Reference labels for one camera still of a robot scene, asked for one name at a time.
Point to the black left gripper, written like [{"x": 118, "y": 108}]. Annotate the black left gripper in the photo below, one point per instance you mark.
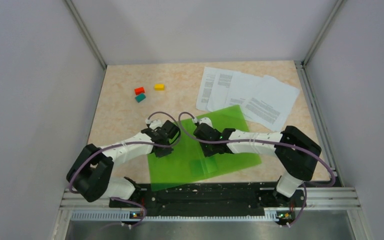
[{"x": 167, "y": 151}]

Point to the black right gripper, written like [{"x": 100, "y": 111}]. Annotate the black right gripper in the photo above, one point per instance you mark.
[{"x": 207, "y": 153}]

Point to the green plastic folder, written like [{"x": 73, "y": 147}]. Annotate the green plastic folder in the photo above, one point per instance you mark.
[{"x": 187, "y": 163}]

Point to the printed paper sheet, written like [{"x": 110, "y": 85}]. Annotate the printed paper sheet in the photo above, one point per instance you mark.
[
  {"x": 206, "y": 86},
  {"x": 270, "y": 103},
  {"x": 241, "y": 88}
]

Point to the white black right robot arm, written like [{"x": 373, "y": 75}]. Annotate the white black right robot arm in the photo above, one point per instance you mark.
[{"x": 296, "y": 151}]

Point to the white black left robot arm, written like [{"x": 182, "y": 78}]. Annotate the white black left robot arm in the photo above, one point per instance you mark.
[{"x": 91, "y": 174}]

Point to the teal block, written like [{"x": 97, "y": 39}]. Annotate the teal block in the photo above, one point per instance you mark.
[{"x": 140, "y": 97}]

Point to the yellow block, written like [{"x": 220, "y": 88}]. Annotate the yellow block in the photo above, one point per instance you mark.
[{"x": 159, "y": 87}]

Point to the red block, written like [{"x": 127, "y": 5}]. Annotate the red block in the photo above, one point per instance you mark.
[{"x": 139, "y": 90}]

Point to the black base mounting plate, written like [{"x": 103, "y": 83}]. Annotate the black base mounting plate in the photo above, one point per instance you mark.
[{"x": 230, "y": 199}]

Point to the aluminium front rail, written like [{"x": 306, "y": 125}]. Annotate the aluminium front rail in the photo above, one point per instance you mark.
[{"x": 317, "y": 199}]

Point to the aluminium side rail right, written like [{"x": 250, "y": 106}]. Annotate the aluminium side rail right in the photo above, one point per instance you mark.
[{"x": 316, "y": 115}]

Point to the aluminium frame post left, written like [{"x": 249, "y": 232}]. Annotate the aluminium frame post left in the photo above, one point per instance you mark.
[{"x": 83, "y": 29}]

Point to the aluminium frame post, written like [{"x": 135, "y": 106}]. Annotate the aluminium frame post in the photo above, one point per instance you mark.
[
  {"x": 328, "y": 23},
  {"x": 83, "y": 29}
]

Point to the aluminium frame post right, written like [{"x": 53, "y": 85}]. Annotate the aluminium frame post right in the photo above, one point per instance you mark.
[{"x": 328, "y": 23}]

